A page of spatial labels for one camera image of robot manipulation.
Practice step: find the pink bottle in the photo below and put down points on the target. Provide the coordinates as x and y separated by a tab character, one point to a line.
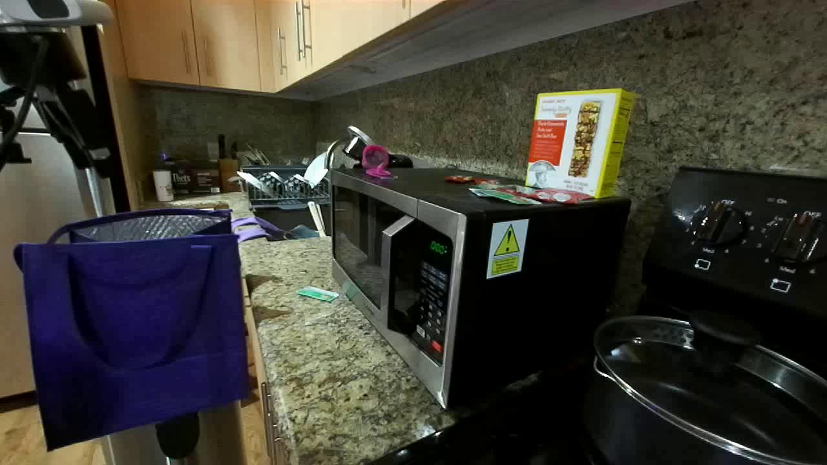
376	162

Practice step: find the black steel microwave oven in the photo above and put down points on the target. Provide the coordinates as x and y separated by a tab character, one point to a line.
472	282

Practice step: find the red green packets on microwave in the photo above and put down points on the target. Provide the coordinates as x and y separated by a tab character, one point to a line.
525	192

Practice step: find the black coffee maker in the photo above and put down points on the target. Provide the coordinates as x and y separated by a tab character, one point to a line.
347	153

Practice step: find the small green packet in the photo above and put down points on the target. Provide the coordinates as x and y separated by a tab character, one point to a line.
318	296

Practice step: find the dish rack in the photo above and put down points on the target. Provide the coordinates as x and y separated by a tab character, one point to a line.
280	194

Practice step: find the yellow food box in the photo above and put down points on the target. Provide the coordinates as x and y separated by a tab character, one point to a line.
577	141

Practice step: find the wooden upper cabinets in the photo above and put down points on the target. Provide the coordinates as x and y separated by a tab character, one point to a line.
252	46

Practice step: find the black pot with glass lid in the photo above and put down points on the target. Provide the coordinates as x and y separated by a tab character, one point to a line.
700	394

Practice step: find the camera tripod stand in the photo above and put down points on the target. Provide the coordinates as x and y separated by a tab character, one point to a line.
41	74

